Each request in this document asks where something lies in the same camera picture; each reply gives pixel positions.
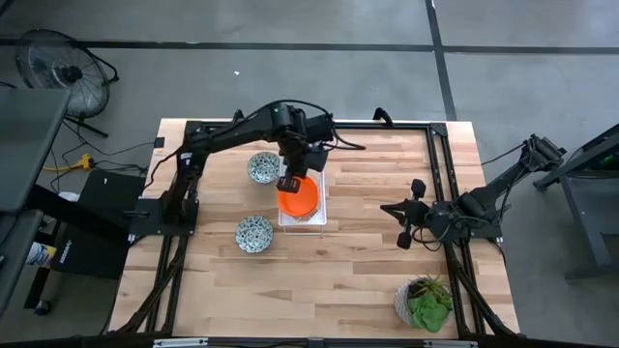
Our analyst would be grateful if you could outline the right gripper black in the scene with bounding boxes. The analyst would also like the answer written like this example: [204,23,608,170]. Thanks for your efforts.
[379,178,432,249]

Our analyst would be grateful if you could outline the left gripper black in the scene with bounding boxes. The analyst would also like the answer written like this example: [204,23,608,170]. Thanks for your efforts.
[276,141,331,194]

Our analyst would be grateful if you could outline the orange plastic mini bowl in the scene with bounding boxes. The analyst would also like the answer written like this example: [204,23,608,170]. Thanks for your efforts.
[276,175,321,218]

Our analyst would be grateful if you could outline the teal bowl with patterned inside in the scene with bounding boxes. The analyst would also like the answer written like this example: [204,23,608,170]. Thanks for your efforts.
[234,215,275,254]
[247,151,282,186]

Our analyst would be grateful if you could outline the potted green succulent plant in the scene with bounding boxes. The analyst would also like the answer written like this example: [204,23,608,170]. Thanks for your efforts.
[394,274,455,334]

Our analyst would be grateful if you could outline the black metal stand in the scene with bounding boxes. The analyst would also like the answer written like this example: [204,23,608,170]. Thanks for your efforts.
[531,123,619,281]

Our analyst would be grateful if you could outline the flat black box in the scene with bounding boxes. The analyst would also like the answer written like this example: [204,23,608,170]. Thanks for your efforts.
[76,168,146,214]

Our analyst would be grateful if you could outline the yellow power plug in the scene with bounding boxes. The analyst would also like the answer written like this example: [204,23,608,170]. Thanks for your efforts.
[43,153,96,174]

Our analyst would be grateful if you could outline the black case with white logo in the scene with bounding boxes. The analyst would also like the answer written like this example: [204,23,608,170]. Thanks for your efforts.
[50,224,132,280]

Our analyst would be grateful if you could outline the black floor fan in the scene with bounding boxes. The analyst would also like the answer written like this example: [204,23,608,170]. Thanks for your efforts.
[14,28,120,139]

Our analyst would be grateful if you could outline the dark grey desk top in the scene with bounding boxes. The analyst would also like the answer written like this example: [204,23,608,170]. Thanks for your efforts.
[0,86,73,214]

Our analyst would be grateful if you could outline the white can with blue label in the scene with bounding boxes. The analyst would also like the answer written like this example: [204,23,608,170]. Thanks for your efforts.
[26,241,59,268]

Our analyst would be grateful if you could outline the dark grey bench panel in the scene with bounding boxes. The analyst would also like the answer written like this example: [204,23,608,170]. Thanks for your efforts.
[0,210,44,315]

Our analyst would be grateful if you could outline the white wire mesh rack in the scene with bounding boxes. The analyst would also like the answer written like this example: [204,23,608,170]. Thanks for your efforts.
[278,144,329,228]

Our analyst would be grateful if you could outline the black aluminium table frame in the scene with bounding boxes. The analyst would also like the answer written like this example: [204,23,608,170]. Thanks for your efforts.
[108,108,521,348]

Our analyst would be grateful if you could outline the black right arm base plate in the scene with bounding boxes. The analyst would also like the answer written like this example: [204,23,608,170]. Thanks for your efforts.
[432,200,504,241]

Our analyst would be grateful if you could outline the silver metal bracket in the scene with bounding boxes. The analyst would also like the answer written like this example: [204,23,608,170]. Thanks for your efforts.
[423,339,479,348]
[152,336,209,348]

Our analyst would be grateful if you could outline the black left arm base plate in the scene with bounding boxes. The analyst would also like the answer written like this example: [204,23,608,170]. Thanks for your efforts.
[128,197,200,237]

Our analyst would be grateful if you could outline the black floor cable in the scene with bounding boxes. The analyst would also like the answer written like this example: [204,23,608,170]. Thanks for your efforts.
[47,118,165,180]

